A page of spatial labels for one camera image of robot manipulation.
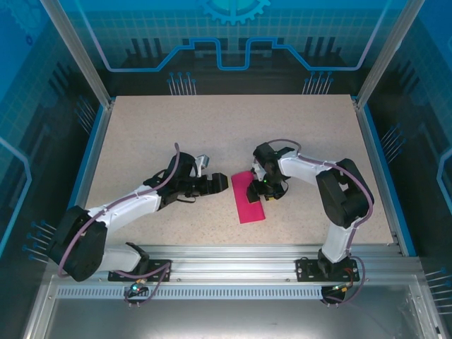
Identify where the pink paper sheet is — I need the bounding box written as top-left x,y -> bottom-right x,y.
230,170 -> 267,225

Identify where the aluminium mounting beam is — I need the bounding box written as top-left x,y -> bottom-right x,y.
45,242 -> 424,285

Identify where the grey metal tray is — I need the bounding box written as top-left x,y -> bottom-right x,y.
20,275 -> 452,339

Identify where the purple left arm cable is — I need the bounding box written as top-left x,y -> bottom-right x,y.
57,142 -> 183,309

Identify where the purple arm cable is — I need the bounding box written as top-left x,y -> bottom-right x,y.
57,142 -> 183,309
267,138 -> 376,309

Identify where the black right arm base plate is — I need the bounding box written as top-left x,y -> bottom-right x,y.
295,257 -> 361,283

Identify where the aluminium side rail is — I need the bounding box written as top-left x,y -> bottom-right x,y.
352,100 -> 403,257
65,100 -> 116,257

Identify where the slotted metal cable duct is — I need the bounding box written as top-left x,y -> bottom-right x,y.
55,286 -> 354,301

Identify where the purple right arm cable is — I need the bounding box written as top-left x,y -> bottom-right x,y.
267,138 -> 376,309

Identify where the cable connector with green light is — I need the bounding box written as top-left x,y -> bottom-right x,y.
328,281 -> 357,295
127,276 -> 148,297

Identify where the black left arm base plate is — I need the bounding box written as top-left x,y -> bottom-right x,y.
107,259 -> 173,283

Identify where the aluminium frame post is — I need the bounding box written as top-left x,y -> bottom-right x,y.
354,0 -> 422,109
37,0 -> 116,109

